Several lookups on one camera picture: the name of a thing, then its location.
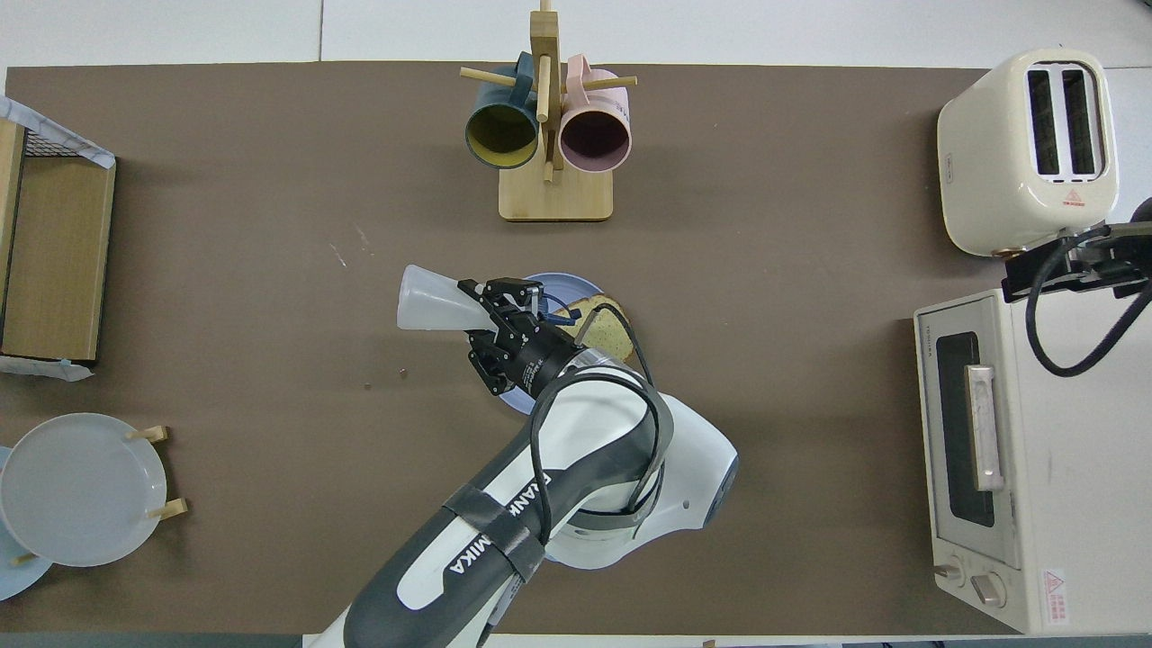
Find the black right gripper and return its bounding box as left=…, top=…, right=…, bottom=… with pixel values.
left=1002, top=223, right=1152, bottom=303

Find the cream two-slot toaster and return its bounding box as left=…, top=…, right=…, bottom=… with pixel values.
left=936, top=47, right=1120, bottom=259

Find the pink mug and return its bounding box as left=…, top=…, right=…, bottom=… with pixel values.
left=558, top=54, right=634, bottom=175

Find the dark teal mug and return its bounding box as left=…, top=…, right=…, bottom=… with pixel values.
left=464, top=51, right=541, bottom=171

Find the pale grey plate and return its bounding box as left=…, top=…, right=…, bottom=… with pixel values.
left=0, top=412, right=169, bottom=568

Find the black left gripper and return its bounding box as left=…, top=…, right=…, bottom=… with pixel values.
left=457, top=277, right=581, bottom=397

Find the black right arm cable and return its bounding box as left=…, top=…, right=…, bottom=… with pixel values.
left=1026, top=225, right=1152, bottom=377

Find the light blue plate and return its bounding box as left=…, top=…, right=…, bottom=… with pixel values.
left=0, top=445, right=55, bottom=602

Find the wooden mug tree stand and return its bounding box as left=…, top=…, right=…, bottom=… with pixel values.
left=460, top=0, right=638, bottom=222

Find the bread slice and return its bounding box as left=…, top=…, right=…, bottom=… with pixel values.
left=549, top=295, right=634, bottom=363

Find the white toaster oven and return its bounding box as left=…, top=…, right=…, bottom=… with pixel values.
left=913, top=286, right=1152, bottom=635

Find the blue round plate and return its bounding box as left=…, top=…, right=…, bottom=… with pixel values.
left=499, top=273, right=622, bottom=415

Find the white blue patterned paper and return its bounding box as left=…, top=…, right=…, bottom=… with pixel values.
left=0, top=94, right=118, bottom=170
left=0, top=355, right=95, bottom=383

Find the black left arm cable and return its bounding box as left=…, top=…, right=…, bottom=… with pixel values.
left=529, top=301, right=676, bottom=541

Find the brown table mat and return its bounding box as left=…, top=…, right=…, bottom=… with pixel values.
left=0, top=61, right=1110, bottom=636

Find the wooden plate rack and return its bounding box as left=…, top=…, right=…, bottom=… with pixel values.
left=11, top=425, right=190, bottom=566

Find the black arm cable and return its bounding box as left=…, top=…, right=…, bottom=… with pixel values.
left=529, top=301, right=676, bottom=541
left=1026, top=225, right=1152, bottom=377

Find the squeeze bottle with blue cap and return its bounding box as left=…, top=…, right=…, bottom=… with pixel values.
left=397, top=264, right=577, bottom=332

